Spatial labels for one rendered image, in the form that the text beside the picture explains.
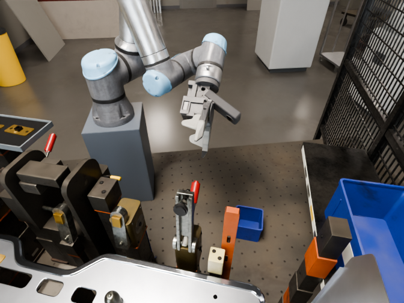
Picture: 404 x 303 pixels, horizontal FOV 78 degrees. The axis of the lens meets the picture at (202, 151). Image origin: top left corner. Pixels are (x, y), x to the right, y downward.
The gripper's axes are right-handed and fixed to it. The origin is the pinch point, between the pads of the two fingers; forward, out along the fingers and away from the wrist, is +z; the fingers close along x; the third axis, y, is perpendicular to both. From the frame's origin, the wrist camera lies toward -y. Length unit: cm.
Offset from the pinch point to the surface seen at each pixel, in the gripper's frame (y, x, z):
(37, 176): 36.1, 9.2, 14.3
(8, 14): 433, -251, -273
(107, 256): 19.3, -2.4, 30.1
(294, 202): -37, -57, 2
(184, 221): 0.0, 5.6, 18.2
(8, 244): 47, -1, 32
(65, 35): 386, -332, -302
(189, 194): -1.0, 11.6, 12.7
